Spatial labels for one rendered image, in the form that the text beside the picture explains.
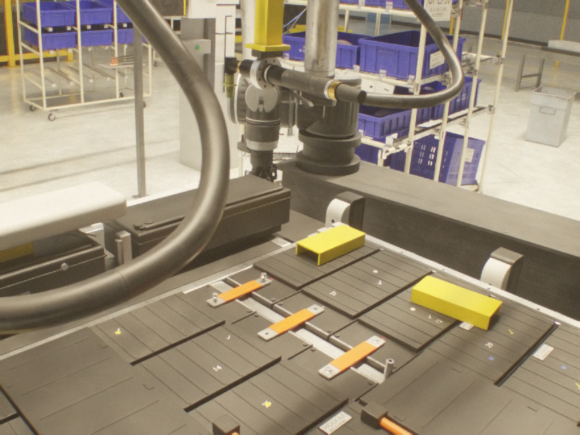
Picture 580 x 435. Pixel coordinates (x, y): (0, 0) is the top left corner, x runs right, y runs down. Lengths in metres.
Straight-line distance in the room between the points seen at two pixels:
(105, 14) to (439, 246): 5.64
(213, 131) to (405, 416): 0.51
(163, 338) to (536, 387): 0.62
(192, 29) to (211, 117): 3.21
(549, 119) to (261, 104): 5.54
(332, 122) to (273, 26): 0.73
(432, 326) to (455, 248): 0.87
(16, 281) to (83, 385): 0.25
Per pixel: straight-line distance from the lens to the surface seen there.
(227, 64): 1.63
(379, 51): 3.52
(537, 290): 1.93
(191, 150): 5.03
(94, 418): 0.88
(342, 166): 2.16
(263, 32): 1.48
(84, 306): 0.48
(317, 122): 2.14
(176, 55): 0.64
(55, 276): 1.11
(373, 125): 3.41
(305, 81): 1.37
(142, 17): 0.66
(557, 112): 7.08
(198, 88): 0.63
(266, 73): 1.47
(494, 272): 1.41
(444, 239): 1.97
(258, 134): 1.86
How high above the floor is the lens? 1.59
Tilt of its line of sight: 23 degrees down
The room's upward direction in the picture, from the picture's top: 3 degrees clockwise
